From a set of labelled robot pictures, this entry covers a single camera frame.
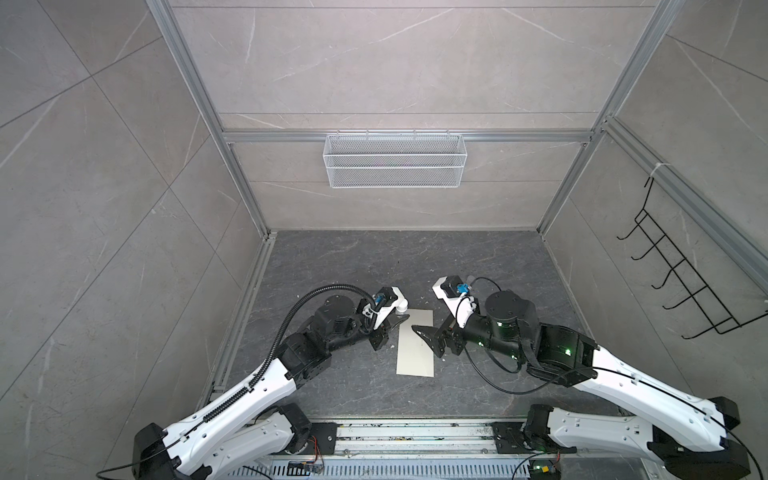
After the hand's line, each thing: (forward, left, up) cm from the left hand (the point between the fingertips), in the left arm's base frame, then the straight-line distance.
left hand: (402, 304), depth 67 cm
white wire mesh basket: (+55, -1, +2) cm, 55 cm away
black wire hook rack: (-4, -64, +5) cm, 65 cm away
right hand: (-4, -5, +4) cm, 7 cm away
